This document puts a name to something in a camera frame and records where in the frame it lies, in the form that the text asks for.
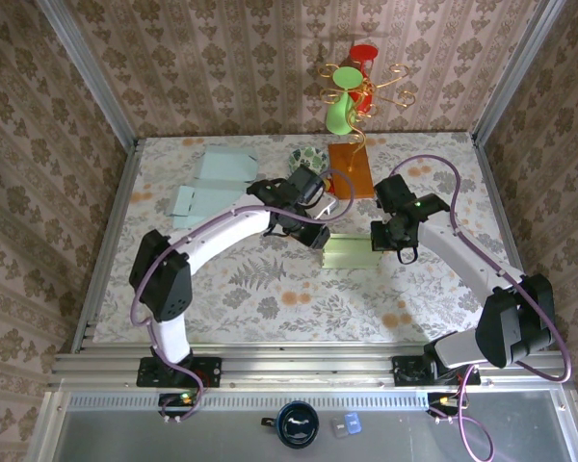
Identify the light green cloth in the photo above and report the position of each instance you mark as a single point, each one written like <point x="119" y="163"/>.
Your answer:
<point x="351" y="255"/>

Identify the light blue cloth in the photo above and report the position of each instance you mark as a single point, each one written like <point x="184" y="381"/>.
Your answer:
<point x="221" y="163"/>

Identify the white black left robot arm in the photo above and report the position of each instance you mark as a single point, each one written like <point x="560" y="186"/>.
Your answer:
<point x="221" y="231"/>

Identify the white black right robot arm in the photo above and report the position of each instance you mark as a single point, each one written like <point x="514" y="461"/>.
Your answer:
<point x="453" y="250"/>

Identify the leaf pattern bowl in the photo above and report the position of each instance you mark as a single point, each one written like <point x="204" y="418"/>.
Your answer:
<point x="313" y="156"/>

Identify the wooden base board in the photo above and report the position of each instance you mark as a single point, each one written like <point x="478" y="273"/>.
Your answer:
<point x="356" y="185"/>

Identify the green plastic goblet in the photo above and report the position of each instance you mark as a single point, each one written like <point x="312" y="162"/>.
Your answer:
<point x="339" y="115"/>

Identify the floral table mat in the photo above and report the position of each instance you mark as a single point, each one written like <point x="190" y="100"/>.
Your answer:
<point x="318" y="317"/>

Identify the red plastic goblet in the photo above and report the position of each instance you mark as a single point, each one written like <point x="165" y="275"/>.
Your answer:
<point x="364" y="52"/>

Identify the small black connector board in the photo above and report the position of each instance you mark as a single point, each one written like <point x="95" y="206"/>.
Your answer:
<point x="443" y="402"/>
<point x="176" y="400"/>

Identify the small blue card case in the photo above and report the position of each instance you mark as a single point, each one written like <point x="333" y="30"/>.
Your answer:
<point x="354" y="421"/>

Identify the small grey card case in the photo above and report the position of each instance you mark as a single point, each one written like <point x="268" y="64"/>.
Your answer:
<point x="338" y="428"/>

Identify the dark blue mug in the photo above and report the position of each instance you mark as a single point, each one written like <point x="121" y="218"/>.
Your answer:
<point x="296" y="426"/>

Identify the aluminium side rail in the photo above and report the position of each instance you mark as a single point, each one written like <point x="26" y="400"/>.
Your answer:
<point x="505" y="216"/>
<point x="113" y="216"/>

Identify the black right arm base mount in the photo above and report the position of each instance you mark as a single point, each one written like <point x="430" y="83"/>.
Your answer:
<point x="407" y="373"/>

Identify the aluminium frame cross rails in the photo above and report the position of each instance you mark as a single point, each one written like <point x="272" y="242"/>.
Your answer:
<point x="308" y="368"/>

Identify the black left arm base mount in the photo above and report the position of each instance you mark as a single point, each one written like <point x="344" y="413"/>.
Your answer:
<point x="207" y="373"/>

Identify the aluminium corner post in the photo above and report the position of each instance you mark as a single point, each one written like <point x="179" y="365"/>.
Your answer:
<point x="90" y="67"/>
<point x="517" y="67"/>

